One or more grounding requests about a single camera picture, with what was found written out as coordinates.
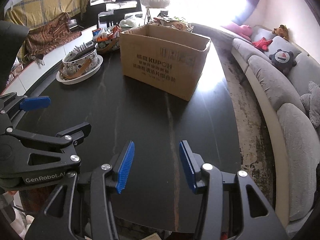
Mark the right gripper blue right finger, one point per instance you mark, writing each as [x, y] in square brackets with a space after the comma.
[191, 163]

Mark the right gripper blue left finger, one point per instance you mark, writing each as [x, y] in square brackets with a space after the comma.
[123, 166]

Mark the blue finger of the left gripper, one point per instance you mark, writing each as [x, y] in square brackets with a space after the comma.
[29, 104]
[76, 134]

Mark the brown patterned cloth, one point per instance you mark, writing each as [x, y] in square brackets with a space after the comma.
[42, 40]

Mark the quilted beige cushion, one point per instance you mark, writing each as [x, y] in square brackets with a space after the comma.
[153, 236]

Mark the black remote in bowl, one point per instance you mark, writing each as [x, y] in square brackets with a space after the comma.
[80, 51]

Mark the yellow plaid blanket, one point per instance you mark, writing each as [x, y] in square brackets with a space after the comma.
[36, 13]

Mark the basket with snack packets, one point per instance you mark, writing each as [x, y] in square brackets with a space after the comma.
[106, 40]

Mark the cardboard box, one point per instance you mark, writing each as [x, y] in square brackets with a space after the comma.
[165, 58]

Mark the black piano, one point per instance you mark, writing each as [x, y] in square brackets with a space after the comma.
[107, 11]

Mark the grey curved sofa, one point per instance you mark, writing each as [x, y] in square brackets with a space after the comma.
[295, 142]

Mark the striped star cushion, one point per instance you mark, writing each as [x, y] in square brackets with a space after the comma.
[311, 103]

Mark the dark round sailboat cushion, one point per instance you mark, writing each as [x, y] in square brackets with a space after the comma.
[284, 61]

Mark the red star plush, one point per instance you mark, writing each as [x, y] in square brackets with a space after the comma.
[262, 44]

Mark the pink plush toy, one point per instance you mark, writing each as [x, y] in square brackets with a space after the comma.
[244, 31]

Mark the white tiered fruit stand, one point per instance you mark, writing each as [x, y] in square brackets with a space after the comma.
[163, 19]

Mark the brown plush animal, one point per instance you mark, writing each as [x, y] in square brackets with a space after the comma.
[282, 31]

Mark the floral bowl with leather strap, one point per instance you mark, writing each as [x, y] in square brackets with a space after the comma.
[79, 67]

